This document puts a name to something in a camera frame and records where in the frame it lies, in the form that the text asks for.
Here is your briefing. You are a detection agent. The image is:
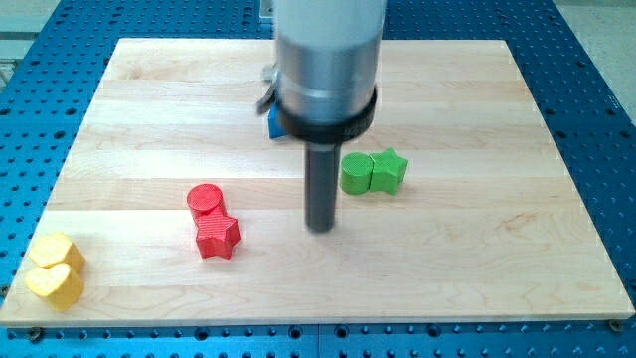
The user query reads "yellow heart block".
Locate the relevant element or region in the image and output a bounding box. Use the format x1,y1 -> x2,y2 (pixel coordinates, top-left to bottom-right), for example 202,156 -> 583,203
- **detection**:
25,263 -> 84,312

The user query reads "green cylinder block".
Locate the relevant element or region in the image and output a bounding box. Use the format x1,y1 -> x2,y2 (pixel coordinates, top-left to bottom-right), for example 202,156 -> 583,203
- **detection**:
340,152 -> 374,195

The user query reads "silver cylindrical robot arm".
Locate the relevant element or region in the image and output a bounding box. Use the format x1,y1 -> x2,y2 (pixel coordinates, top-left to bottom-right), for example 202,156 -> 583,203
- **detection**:
273,0 -> 387,233

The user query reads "light wooden board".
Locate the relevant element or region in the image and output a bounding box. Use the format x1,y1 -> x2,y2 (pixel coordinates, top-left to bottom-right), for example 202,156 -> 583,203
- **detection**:
1,38 -> 634,327

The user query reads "blue block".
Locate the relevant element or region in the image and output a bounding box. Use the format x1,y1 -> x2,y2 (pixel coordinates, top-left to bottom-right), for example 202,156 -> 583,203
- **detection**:
267,104 -> 287,139

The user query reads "red cylinder block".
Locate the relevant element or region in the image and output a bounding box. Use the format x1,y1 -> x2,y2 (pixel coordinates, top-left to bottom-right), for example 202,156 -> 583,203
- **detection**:
186,183 -> 226,219

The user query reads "yellow hexagon block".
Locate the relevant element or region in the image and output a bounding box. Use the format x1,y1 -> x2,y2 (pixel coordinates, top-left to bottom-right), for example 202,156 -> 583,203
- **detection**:
28,232 -> 85,273

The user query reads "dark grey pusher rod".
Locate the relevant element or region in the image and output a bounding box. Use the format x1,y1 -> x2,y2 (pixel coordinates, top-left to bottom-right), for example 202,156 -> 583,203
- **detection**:
304,143 -> 341,233

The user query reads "red star block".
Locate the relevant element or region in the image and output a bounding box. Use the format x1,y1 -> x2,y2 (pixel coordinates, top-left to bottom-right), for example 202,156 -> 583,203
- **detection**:
195,213 -> 241,260

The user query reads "green star block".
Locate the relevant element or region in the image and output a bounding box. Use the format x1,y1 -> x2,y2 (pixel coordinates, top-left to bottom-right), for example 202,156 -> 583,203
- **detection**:
370,148 -> 408,195

